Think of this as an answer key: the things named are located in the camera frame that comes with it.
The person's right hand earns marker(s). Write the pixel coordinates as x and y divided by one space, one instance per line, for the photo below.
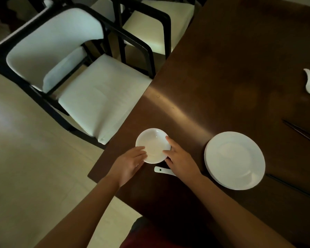
182 162

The person's left hand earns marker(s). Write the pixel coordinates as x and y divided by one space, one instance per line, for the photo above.
125 166

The person's right thumb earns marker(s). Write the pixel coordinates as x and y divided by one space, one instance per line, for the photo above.
171 143

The person's left middle finger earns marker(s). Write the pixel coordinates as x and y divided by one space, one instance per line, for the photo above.
140 154

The small white bowl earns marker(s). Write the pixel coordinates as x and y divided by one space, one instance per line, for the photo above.
153 145

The person's left forearm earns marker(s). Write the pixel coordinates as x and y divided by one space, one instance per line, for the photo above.
80 216

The person's right forearm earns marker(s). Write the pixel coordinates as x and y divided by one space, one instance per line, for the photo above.
237 216

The white ceramic spoon with dot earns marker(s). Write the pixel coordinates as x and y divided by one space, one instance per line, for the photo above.
162 170

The large white plate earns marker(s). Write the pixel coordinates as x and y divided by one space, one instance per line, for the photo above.
209 170
235 160

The dark red clothing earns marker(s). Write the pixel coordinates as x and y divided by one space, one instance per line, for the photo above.
144 235

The black armchair with white cushions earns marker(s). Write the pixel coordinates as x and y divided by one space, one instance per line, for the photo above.
67 74
149 25

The black chopstick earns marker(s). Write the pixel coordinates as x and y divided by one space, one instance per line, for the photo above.
301 130
292 187
303 135

